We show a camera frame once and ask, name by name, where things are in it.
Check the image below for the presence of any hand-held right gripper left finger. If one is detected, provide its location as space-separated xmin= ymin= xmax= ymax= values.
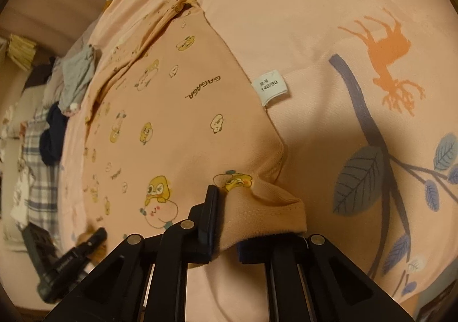
xmin=43 ymin=185 xmax=220 ymax=322

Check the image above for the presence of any dark navy garment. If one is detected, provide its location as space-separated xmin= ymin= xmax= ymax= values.
xmin=39 ymin=103 xmax=69 ymax=166

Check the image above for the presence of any pink cartoon print shirt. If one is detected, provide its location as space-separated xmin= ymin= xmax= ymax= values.
xmin=80 ymin=0 xmax=307 ymax=262

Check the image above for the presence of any pink printed blanket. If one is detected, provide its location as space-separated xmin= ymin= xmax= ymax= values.
xmin=59 ymin=0 xmax=458 ymax=322

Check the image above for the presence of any grey crumpled garment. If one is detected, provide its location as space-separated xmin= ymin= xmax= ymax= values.
xmin=59 ymin=46 xmax=98 ymax=117

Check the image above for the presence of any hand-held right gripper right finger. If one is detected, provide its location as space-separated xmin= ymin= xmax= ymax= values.
xmin=238 ymin=234 xmax=416 ymax=322

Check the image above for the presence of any dark brown cloth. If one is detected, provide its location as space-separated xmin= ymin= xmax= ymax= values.
xmin=25 ymin=64 xmax=54 ymax=88

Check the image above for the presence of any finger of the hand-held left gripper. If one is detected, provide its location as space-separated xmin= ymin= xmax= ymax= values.
xmin=73 ymin=227 xmax=108 ymax=260

